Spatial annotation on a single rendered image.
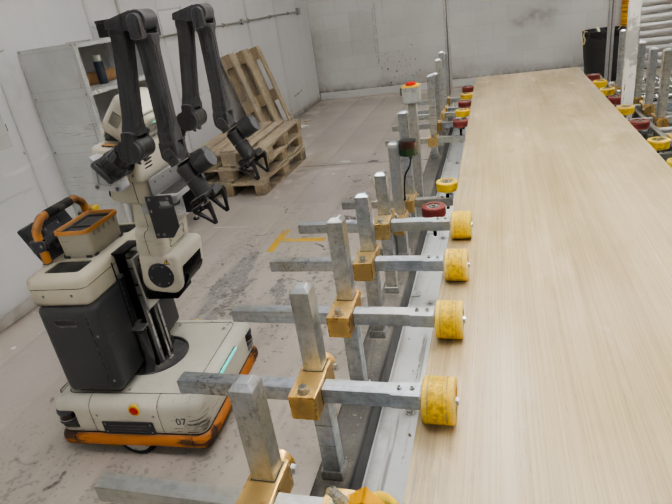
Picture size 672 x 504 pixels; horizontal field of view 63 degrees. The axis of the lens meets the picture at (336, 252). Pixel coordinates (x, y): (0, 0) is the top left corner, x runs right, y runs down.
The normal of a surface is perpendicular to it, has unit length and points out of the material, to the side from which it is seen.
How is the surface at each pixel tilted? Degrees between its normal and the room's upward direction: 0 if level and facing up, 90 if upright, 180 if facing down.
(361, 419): 0
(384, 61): 90
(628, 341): 0
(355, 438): 0
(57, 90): 90
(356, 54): 90
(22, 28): 90
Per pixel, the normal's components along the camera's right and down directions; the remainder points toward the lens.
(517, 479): -0.14, -0.90
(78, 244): -0.18, 0.47
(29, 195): 0.96, -0.01
